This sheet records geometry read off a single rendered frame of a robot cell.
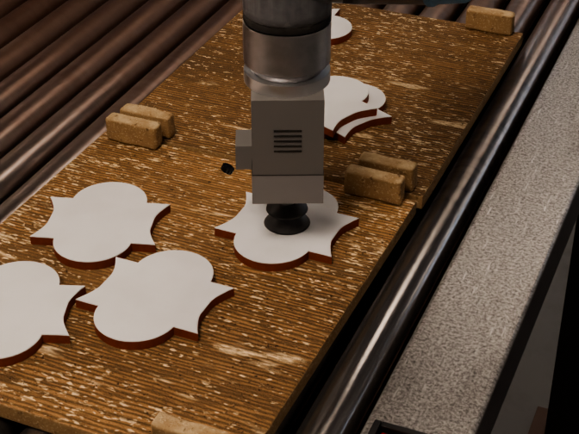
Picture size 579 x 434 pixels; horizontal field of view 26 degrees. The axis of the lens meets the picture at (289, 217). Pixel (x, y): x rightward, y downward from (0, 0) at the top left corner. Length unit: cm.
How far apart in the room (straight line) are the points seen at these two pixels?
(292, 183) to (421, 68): 42
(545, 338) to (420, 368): 155
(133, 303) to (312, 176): 19
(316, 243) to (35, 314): 26
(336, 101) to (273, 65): 32
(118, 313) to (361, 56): 56
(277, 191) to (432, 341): 19
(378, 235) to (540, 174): 23
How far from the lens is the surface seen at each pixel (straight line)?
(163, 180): 126
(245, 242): 114
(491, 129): 139
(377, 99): 139
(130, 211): 120
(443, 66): 149
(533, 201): 128
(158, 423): 93
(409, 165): 123
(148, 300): 108
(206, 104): 140
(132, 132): 131
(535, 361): 253
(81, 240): 116
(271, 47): 104
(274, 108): 106
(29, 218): 122
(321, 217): 118
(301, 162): 109
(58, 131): 140
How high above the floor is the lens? 159
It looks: 33 degrees down
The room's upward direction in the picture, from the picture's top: straight up
